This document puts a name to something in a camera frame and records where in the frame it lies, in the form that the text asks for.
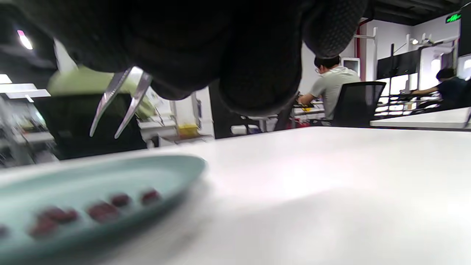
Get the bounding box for person's right hand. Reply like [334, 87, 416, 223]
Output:
[15, 0, 369, 117]

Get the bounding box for metal tweezers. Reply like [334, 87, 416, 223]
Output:
[89, 66, 153, 139]

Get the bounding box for teal plate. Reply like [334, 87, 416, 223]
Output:
[0, 155, 207, 264]

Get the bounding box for dark red beans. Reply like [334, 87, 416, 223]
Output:
[0, 188, 163, 239]

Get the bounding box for yellow tissue box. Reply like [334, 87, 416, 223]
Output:
[177, 124, 200, 138]

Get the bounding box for brown side table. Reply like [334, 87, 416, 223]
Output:
[158, 134, 215, 145]

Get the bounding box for black mesh office chair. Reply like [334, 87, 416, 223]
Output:
[34, 93, 148, 161]

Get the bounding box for row of ceiling light panels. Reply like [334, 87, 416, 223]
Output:
[0, 29, 52, 100]

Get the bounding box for white desk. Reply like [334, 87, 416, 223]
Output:
[370, 107, 471, 131]

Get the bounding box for black wall screen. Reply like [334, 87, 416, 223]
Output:
[376, 49, 422, 80]

